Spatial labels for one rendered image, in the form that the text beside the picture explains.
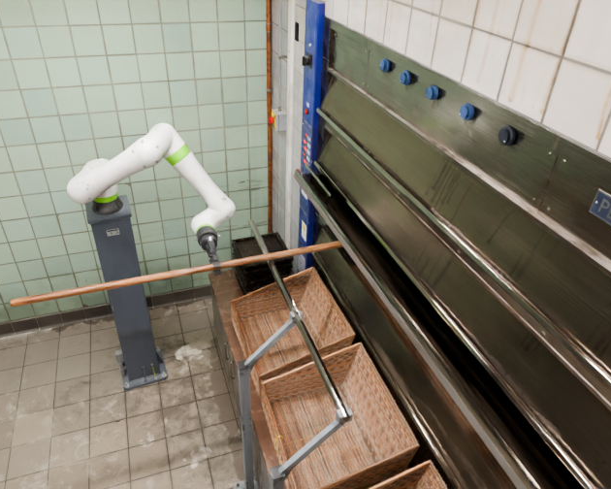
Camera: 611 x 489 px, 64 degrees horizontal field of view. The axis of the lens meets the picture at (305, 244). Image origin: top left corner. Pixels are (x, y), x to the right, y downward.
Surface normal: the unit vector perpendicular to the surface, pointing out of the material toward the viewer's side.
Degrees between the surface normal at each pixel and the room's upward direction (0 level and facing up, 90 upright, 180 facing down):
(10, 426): 0
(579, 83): 90
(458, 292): 70
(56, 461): 0
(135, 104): 90
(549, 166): 90
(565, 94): 90
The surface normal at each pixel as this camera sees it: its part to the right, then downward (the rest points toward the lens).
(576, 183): -0.94, 0.16
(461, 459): -0.88, -0.14
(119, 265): 0.40, 0.53
